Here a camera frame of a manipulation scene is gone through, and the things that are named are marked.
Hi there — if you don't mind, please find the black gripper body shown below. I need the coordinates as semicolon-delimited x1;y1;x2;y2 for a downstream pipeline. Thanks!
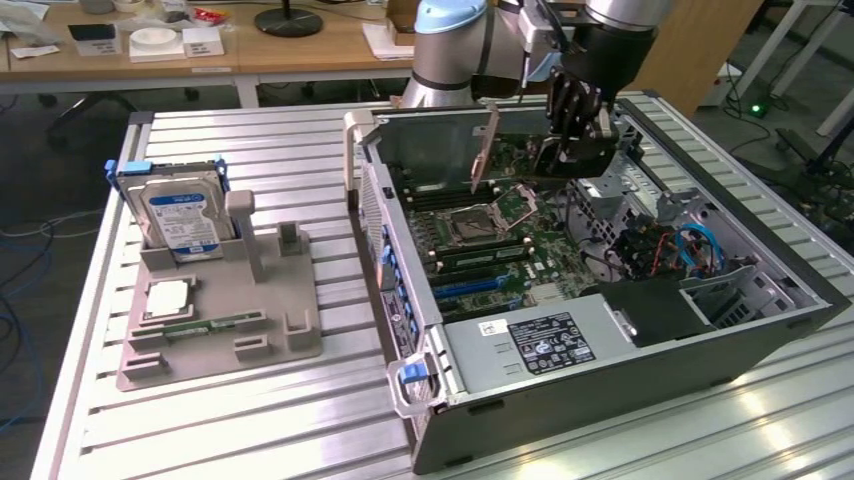
564;19;660;96

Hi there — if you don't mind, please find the green graphics card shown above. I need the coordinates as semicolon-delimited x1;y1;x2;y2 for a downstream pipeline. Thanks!
469;106;620;196

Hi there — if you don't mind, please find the wooden cabinet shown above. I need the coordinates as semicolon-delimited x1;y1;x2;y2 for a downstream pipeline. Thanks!
553;0;767;116

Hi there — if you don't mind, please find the silver disk bay cage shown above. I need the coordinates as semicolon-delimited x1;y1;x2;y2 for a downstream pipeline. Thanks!
566;119;673;226

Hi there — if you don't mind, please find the silver socket cover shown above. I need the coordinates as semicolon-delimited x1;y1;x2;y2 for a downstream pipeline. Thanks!
492;183;544;221

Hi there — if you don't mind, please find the CPU socket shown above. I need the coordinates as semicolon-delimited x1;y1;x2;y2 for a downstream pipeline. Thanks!
448;205;502;242

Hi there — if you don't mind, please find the white paper stack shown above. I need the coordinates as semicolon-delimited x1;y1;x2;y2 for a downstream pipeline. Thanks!
362;22;417;62

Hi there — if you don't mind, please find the green motherboard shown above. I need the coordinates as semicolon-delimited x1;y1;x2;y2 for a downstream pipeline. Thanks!
398;174;602;324

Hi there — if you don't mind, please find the brown cardboard box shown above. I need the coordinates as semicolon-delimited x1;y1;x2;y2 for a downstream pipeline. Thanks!
386;0;429;34

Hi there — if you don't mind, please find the RAM stick with white label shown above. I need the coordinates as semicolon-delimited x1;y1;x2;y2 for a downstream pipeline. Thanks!
440;247;533;271

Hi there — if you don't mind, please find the black floor stand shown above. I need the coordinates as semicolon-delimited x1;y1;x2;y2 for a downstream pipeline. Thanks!
773;127;854;176

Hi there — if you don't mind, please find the black long expansion slot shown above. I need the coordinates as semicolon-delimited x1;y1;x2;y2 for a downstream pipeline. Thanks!
430;268;501;282

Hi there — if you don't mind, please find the blue long expansion slot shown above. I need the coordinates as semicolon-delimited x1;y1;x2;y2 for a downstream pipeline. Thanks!
432;275;506;292
437;285;513;303

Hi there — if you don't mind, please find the wooden desk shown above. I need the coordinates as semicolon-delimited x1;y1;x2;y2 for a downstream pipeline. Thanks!
0;0;602;109

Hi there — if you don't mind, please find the black round lamp base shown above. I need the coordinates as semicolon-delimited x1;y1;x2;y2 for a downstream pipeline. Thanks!
254;0;328;39

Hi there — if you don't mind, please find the grey power supply unit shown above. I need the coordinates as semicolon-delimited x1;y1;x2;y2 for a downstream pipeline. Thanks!
426;293;646;397

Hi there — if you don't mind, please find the small white labelled box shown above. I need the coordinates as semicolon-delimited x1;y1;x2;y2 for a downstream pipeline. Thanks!
182;26;223;59

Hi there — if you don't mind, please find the red packet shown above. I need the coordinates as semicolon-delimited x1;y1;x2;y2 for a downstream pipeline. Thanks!
191;5;230;27

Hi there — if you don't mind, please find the open black PC case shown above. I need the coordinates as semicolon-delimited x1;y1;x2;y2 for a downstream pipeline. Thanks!
342;97;840;476

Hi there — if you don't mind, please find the white round dish on box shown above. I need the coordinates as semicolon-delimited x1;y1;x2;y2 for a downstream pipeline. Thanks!
129;27;187;65

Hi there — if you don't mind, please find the hard disk with blue label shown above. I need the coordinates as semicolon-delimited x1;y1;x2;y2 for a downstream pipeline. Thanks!
122;171;223;261

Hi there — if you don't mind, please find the grey parts rack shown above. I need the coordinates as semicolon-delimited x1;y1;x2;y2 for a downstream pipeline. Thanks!
115;188;330;395

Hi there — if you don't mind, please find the blue disk carrier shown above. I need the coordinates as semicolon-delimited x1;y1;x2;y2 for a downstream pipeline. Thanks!
105;157;233;241

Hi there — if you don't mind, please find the green RAM stick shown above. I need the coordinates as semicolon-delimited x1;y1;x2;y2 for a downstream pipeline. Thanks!
162;318;237;339

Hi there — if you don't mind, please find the silver CPU chip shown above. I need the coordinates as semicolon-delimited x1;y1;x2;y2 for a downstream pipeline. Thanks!
142;279;197;319

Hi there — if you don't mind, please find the white box with black lid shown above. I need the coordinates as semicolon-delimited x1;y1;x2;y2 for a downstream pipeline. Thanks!
69;23;123;57

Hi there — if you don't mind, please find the black office chair base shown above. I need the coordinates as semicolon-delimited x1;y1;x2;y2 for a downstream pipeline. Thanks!
38;91;139;149

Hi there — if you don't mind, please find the white paper slip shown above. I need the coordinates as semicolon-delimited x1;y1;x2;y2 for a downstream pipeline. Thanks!
9;43;62;60

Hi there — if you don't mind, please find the clear plastic bag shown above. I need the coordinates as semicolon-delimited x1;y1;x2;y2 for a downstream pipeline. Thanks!
0;0;50;44

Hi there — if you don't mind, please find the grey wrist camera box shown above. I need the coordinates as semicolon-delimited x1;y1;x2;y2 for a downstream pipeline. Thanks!
517;5;561;55

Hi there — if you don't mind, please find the black internal wire bundle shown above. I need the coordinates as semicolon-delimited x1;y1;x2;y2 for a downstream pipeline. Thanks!
578;219;673;281

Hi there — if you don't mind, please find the red thin internal wire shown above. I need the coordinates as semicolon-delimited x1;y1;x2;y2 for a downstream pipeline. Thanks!
654;230;677;269

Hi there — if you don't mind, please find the white desk frame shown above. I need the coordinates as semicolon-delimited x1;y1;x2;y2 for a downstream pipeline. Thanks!
731;0;854;137

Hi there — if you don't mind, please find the blue data wire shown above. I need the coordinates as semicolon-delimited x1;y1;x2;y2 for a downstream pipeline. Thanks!
672;223;728;275

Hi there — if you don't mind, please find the silver disk bay bracket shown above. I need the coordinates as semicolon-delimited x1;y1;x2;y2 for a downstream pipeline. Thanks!
677;263;803;332

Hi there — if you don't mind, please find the white floor cable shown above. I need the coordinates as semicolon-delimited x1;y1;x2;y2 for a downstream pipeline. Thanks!
0;213;102;240

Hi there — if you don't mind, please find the blue floor cable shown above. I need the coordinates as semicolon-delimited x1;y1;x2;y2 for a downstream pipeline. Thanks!
0;239;59;431

